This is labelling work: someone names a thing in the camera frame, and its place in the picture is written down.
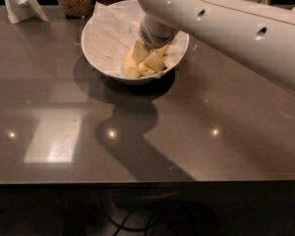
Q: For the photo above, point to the long yellow banana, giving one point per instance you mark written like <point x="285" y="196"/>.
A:
<point x="161" y="51"/>

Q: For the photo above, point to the left yellow banana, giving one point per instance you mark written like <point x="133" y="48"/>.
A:
<point x="129" y="66"/>

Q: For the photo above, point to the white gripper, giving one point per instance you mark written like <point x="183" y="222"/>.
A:
<point x="154" y="39"/>

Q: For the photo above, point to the small lower yellow banana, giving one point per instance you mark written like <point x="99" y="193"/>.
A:
<point x="145" y="70"/>

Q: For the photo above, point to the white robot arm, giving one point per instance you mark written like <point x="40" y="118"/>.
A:
<point x="259" y="36"/>

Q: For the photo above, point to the white ceramic bowl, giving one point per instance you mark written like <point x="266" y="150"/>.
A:
<point x="98" y="27"/>

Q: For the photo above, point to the white paper stand left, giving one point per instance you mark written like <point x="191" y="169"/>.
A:
<point x="21" y="10"/>

